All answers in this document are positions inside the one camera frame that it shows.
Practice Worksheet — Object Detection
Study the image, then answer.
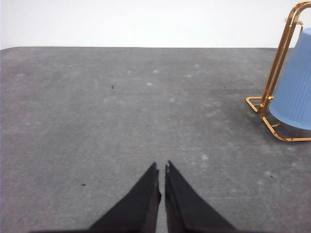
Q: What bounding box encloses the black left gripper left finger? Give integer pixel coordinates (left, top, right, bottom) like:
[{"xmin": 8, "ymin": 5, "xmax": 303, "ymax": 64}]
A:
[{"xmin": 89, "ymin": 162, "xmax": 162, "ymax": 233}]

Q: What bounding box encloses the blue ribbed cup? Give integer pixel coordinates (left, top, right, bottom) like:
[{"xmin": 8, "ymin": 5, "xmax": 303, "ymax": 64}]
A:
[{"xmin": 269, "ymin": 25, "xmax": 311, "ymax": 131}]

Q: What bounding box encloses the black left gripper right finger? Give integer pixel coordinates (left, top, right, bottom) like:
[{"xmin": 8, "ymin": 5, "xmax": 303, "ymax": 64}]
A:
[{"xmin": 165, "ymin": 160, "xmax": 238, "ymax": 233}]

